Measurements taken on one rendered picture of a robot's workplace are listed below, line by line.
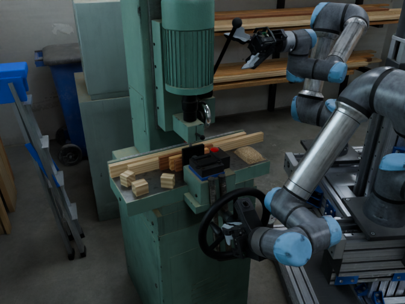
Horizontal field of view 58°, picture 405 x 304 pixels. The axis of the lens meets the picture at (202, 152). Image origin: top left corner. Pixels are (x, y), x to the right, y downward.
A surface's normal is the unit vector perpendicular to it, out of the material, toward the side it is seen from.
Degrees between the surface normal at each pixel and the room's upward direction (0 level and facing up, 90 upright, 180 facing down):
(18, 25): 90
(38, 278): 1
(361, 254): 90
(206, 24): 90
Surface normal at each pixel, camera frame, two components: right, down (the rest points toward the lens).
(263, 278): 0.00, -0.88
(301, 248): 0.40, -0.07
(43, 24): 0.33, 0.44
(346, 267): 0.08, 0.48
